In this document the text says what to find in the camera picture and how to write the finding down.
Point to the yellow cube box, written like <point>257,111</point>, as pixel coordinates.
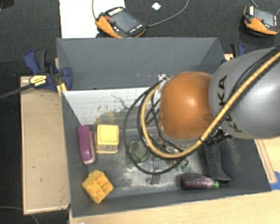
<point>107,137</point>

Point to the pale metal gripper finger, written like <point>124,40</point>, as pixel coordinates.
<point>156,178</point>

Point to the yellow waffle block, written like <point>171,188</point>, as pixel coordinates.
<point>97,187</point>

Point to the black cylinder on white bracket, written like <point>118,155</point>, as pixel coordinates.
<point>215,138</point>

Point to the green clear cup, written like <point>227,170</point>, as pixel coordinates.
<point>135,152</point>

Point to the purple toy eggplant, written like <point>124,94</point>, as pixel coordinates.
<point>197,181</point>

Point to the grey metal bin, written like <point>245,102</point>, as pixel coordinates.
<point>127,62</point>

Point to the purple stapler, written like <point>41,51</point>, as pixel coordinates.
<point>86,145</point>

